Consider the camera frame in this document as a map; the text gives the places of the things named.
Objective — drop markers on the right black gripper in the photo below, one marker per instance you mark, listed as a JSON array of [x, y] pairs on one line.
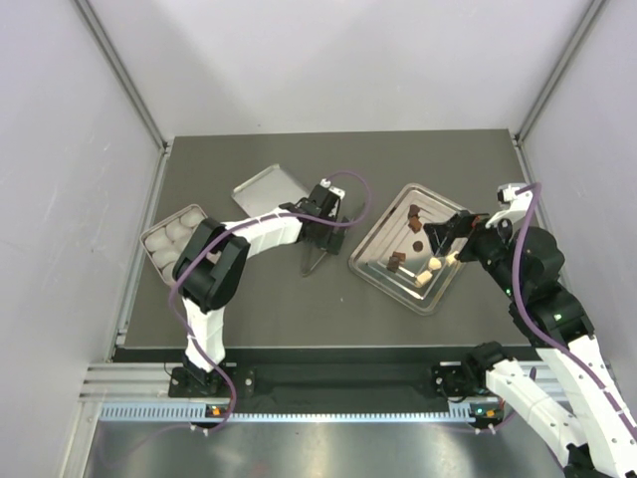
[[462, 224]]

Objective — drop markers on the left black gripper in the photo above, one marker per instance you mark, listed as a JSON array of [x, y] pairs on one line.
[[329, 242]]

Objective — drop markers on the white chocolate piece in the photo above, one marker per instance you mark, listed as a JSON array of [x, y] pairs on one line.
[[434, 264]]

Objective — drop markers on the metal tongs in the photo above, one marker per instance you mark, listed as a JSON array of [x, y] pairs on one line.
[[313, 255]]

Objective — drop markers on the white chocolate block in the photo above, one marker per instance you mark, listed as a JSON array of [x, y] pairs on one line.
[[424, 278]]

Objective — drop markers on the dark square chocolate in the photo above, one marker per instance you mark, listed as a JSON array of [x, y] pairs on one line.
[[393, 265]]

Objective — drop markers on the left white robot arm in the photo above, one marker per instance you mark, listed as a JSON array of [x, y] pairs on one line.
[[208, 271]]

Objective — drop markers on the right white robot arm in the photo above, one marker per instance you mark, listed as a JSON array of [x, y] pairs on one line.
[[595, 436]]

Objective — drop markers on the brown cube chocolate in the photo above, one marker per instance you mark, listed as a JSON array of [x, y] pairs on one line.
[[415, 225]]

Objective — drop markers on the dark heart chocolate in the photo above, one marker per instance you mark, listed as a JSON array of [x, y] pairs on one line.
[[413, 211]]

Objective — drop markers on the large steel tray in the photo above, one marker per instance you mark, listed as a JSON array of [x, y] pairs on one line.
[[391, 233]]

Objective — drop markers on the silver tin lid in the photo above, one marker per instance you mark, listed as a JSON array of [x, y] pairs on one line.
[[267, 190]]

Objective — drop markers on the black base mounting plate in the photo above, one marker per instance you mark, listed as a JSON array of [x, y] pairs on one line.
[[305, 376]]

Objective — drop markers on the pink tin box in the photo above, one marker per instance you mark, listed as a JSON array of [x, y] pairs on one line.
[[164, 242]]

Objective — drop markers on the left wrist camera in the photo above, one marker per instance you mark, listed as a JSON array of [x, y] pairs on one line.
[[327, 184]]

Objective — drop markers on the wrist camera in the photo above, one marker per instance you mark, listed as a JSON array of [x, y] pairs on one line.
[[514, 200], [327, 184]]

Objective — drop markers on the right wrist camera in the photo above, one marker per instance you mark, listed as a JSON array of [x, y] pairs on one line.
[[514, 200]]

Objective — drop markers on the aluminium cable duct rail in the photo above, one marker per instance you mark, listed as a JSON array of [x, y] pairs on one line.
[[200, 412]]

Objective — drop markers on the right aluminium frame post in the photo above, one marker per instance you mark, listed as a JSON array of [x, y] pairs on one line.
[[567, 55]]

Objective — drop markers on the aluminium frame post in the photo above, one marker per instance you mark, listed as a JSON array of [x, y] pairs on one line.
[[567, 55], [98, 31]]

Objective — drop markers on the left aluminium frame post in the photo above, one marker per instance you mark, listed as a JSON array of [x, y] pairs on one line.
[[98, 31]]

